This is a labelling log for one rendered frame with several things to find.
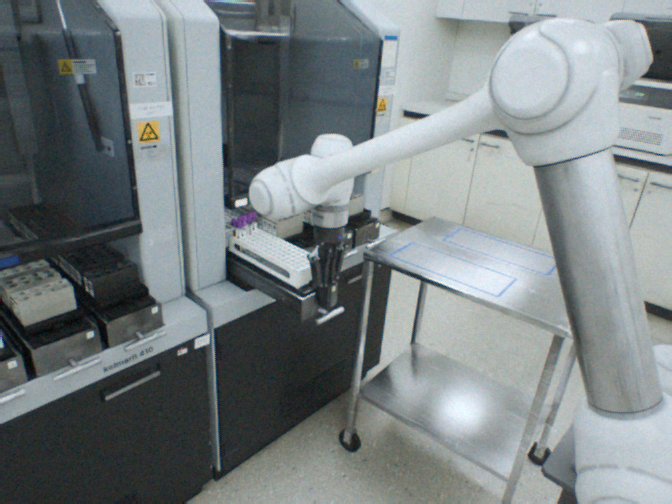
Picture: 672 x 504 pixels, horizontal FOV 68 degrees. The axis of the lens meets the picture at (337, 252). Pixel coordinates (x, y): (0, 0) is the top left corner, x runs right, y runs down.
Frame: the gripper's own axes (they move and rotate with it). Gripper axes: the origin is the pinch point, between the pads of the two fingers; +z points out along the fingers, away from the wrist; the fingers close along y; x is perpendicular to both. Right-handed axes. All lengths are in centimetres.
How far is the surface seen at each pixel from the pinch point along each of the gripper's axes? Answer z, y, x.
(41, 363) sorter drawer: 2, 61, -23
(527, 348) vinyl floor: 81, -141, 13
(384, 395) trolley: 52, -32, 1
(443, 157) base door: 20, -229, -101
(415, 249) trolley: -1.9, -38.9, 1.5
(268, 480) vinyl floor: 80, 5, -18
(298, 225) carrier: -5.3, -18.6, -30.0
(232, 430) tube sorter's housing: 54, 14, -23
